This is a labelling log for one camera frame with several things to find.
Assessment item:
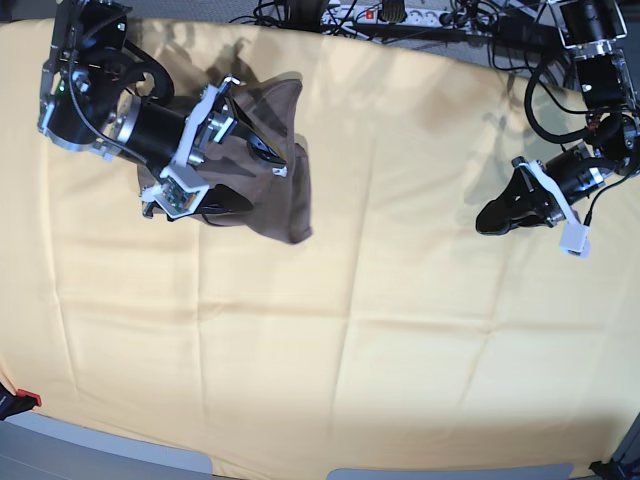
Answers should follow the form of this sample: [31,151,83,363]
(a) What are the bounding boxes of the black tripod foot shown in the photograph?
[590,459,639,480]

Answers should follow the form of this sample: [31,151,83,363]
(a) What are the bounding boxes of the brown T-shirt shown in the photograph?
[117,76,312,245]

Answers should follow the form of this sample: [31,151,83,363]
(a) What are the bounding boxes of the black power adapter brick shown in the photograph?
[492,17,563,54]

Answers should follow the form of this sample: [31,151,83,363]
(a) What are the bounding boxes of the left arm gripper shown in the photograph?
[475,149,618,235]

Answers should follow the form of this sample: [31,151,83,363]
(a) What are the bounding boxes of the red black clamp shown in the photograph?
[0,385,42,421]

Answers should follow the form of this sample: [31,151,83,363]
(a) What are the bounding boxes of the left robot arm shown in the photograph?
[524,1,639,205]

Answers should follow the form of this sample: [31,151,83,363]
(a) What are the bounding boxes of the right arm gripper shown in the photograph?
[112,75,288,214]

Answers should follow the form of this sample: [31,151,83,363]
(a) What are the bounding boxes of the white power strip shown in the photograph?
[320,1,497,36]

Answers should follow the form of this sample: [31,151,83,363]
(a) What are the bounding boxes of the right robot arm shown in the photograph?
[38,1,312,245]

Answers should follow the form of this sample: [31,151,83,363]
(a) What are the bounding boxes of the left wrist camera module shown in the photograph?
[560,223,590,258]

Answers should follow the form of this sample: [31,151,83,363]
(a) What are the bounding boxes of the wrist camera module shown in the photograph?
[141,169,210,220]
[560,223,590,258]

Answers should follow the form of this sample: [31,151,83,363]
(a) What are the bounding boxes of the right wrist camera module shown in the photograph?
[141,169,210,220]

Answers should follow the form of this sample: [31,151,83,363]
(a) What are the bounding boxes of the grey chair back left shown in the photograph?
[7,413,213,474]

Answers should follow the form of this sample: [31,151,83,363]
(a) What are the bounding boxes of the yellow table cloth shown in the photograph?
[1,20,639,479]

